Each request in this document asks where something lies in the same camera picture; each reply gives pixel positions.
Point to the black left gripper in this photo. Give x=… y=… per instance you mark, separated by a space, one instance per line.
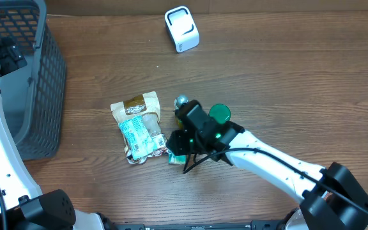
x=7 y=52

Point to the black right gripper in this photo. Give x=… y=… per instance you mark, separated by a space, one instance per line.
x=181 y=147

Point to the small Kleenex tissue pack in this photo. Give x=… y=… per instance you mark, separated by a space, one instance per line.
x=179 y=160

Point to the white red snack packet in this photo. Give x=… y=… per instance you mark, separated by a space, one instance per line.
x=162 y=149

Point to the yellow oil bottle silver cap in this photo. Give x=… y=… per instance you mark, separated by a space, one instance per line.
x=178 y=102

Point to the teal large tissue pack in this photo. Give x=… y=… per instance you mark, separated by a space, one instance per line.
x=137 y=137

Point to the green lid white jar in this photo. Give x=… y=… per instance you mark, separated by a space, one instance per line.
x=220 y=113

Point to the clear brown snack bag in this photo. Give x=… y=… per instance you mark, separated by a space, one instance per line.
x=145 y=105

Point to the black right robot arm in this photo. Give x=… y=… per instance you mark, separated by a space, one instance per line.
x=327 y=197

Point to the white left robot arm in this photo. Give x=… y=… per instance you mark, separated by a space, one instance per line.
x=23 y=205

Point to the white barcode scanner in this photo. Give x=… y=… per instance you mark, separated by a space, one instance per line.
x=182 y=28

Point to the grey plastic mesh basket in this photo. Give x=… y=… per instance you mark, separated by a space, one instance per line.
x=33 y=96

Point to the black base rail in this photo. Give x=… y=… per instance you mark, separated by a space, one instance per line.
x=254 y=225

